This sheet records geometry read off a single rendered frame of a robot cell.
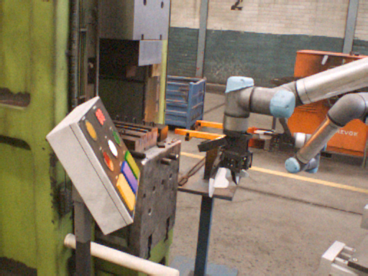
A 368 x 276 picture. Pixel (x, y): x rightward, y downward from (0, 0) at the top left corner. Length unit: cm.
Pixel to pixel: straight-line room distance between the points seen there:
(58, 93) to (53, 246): 56
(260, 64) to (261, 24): 90
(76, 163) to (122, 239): 85
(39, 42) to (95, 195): 60
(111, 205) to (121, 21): 74
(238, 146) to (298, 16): 803
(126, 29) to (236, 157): 61
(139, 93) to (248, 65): 751
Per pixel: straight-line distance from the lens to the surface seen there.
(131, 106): 192
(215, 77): 955
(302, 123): 509
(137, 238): 164
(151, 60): 157
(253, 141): 188
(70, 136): 90
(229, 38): 941
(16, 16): 148
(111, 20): 147
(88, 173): 92
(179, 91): 539
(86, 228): 117
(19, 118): 143
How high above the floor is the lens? 141
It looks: 15 degrees down
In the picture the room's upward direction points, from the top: 3 degrees clockwise
